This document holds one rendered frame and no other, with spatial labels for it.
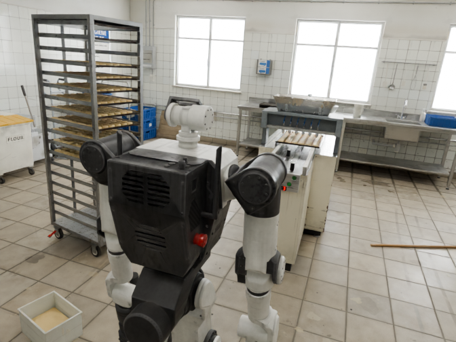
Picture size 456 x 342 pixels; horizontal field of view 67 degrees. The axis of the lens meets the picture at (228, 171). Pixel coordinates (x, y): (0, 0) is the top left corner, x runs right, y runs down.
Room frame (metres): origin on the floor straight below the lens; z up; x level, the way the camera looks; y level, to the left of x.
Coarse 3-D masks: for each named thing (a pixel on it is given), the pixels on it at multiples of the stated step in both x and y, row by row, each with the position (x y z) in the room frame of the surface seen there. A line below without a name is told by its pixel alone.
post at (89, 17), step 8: (88, 16) 2.42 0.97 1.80; (88, 24) 2.42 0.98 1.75; (88, 32) 2.42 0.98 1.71; (88, 40) 2.43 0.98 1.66; (88, 48) 2.43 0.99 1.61; (96, 96) 2.44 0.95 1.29; (96, 104) 2.43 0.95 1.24; (96, 112) 2.43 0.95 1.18; (96, 120) 2.43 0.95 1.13; (96, 128) 2.43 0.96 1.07; (96, 136) 2.42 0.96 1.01; (96, 184) 2.42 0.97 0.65; (96, 192) 2.42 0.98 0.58; (96, 200) 2.42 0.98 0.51; (96, 208) 2.43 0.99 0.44
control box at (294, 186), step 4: (288, 172) 2.44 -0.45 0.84; (288, 176) 2.42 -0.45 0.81; (296, 176) 2.40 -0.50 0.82; (300, 176) 2.41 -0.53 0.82; (284, 180) 2.43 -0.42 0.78; (288, 180) 2.42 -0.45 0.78; (292, 180) 2.41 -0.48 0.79; (296, 180) 2.40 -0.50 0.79; (284, 184) 2.43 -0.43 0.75; (292, 184) 2.41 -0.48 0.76; (296, 184) 2.40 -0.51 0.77; (288, 188) 2.42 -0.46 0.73; (292, 188) 2.41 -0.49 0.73; (296, 188) 2.40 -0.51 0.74; (296, 192) 2.40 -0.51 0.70
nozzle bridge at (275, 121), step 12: (276, 108) 3.46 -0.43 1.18; (264, 120) 3.22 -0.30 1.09; (276, 120) 3.27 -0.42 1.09; (288, 120) 3.23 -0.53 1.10; (300, 120) 3.20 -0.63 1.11; (324, 120) 3.14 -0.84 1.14; (336, 120) 3.03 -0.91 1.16; (264, 132) 3.32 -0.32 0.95; (312, 132) 3.12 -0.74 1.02; (324, 132) 3.09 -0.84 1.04; (336, 132) 3.03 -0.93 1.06; (264, 144) 3.32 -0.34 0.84; (336, 144) 3.12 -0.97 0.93
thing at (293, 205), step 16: (288, 160) 2.78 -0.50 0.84; (304, 160) 2.82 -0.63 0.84; (304, 176) 2.42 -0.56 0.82; (288, 192) 2.44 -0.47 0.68; (304, 192) 2.41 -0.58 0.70; (288, 208) 2.44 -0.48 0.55; (304, 208) 2.61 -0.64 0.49; (288, 224) 2.44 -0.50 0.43; (304, 224) 2.98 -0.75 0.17; (288, 240) 2.43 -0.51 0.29; (288, 256) 2.43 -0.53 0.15
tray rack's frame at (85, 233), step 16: (32, 16) 2.72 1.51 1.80; (48, 16) 2.63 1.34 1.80; (64, 16) 2.54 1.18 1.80; (80, 16) 2.46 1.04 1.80; (96, 16) 2.46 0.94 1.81; (64, 64) 2.93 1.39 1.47; (64, 80) 2.92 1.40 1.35; (48, 144) 2.74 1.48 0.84; (48, 160) 2.73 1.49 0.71; (48, 176) 2.72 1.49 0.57; (48, 192) 2.72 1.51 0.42; (64, 224) 2.69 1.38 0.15; (80, 224) 2.71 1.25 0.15; (96, 240) 2.46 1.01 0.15
